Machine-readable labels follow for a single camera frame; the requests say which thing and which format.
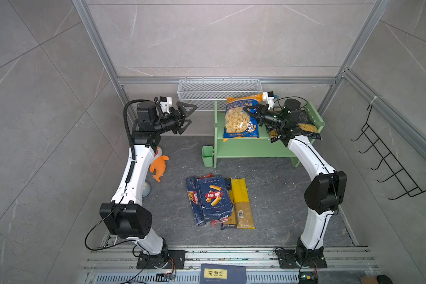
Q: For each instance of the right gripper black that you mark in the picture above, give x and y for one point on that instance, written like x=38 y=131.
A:
x=265 y=112

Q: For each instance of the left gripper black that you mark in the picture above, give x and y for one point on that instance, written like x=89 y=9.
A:
x=177 y=120

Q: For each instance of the blue orecchiette pasta bag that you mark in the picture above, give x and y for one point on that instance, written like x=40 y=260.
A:
x=238 y=122

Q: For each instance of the dark penne pasta bag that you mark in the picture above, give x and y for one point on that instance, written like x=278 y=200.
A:
x=296 y=123

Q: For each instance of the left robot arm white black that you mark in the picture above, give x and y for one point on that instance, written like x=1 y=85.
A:
x=124 y=216

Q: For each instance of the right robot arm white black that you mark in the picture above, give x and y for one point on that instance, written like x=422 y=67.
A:
x=322 y=197

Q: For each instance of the green two-tier shelf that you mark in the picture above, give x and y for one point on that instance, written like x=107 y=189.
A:
x=265 y=146

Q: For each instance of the red pasta packet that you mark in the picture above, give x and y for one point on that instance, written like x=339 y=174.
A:
x=218 y=222

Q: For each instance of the small green cup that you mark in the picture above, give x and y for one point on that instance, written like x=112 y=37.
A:
x=208 y=156

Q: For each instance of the orange shark plush toy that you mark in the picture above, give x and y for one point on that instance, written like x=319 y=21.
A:
x=158 y=165

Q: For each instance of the blue Barilla spaghetti box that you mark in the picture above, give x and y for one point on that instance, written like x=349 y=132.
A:
x=194 y=197

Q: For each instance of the small grey alarm clock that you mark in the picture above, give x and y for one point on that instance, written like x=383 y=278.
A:
x=146 y=189

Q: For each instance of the blue Barilla rigatoni box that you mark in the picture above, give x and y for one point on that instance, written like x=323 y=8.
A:
x=215 y=201

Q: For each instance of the yellow spaghetti bag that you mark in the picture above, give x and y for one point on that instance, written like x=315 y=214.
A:
x=243 y=211

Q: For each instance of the dark blue spaghetti bag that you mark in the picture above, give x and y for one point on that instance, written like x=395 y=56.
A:
x=231 y=220

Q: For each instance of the dark blue book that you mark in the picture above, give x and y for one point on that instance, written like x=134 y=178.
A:
x=222 y=274

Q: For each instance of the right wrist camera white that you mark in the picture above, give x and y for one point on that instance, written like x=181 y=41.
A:
x=268 y=98

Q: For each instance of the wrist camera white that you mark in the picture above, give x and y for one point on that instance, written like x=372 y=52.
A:
x=165 y=104
x=268 y=98

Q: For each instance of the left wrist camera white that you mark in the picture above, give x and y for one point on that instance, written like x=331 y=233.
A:
x=165 y=104

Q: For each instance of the white wire mesh basket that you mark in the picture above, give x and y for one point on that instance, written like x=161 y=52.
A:
x=208 y=93

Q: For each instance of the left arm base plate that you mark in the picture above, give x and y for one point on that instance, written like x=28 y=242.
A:
x=165 y=260

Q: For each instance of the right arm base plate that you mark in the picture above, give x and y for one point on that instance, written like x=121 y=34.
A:
x=295 y=259

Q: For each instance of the aluminium rail frame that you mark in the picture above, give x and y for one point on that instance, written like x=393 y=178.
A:
x=263 y=266

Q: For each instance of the black wire hook rack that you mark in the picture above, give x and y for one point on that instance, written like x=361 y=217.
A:
x=387 y=157

